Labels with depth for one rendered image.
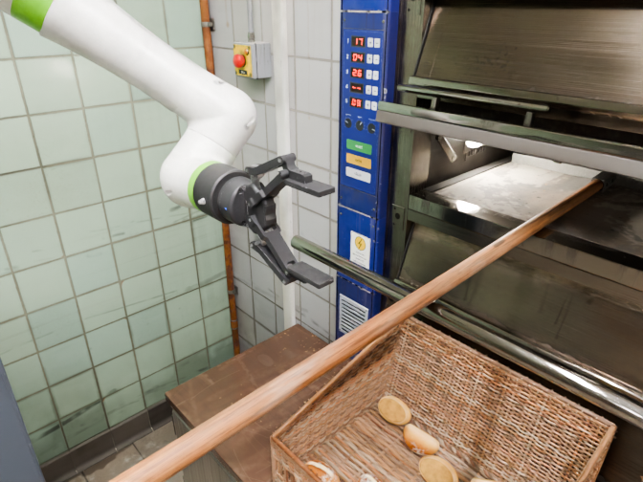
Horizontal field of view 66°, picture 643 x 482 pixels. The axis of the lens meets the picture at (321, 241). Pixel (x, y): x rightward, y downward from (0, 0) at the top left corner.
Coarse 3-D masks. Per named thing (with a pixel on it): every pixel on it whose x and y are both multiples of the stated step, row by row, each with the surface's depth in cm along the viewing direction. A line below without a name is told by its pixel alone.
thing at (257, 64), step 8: (240, 48) 147; (248, 48) 144; (256, 48) 144; (264, 48) 146; (248, 56) 145; (256, 56) 145; (264, 56) 147; (248, 64) 147; (256, 64) 146; (264, 64) 148; (240, 72) 150; (248, 72) 148; (256, 72) 147; (264, 72) 149
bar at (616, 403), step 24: (336, 264) 95; (384, 288) 87; (432, 312) 80; (456, 312) 79; (480, 336) 75; (504, 336) 73; (528, 360) 70; (552, 360) 68; (576, 384) 65; (600, 384) 64; (624, 408) 61
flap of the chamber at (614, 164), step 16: (384, 112) 104; (416, 128) 99; (432, 128) 96; (448, 128) 94; (464, 128) 92; (496, 144) 88; (512, 144) 85; (528, 144) 83; (544, 144) 81; (560, 160) 80; (576, 160) 78; (592, 160) 77; (608, 160) 75; (624, 160) 73; (640, 176) 72
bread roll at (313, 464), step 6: (312, 462) 117; (318, 462) 116; (312, 468) 115; (318, 468) 115; (324, 468) 115; (330, 468) 115; (318, 474) 114; (324, 474) 113; (330, 474) 114; (336, 474) 115; (324, 480) 113; (330, 480) 113; (336, 480) 114
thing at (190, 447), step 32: (576, 192) 117; (544, 224) 104; (480, 256) 89; (448, 288) 82; (384, 320) 72; (320, 352) 65; (352, 352) 67; (288, 384) 60; (224, 416) 55; (256, 416) 57; (192, 448) 52; (128, 480) 48; (160, 480) 50
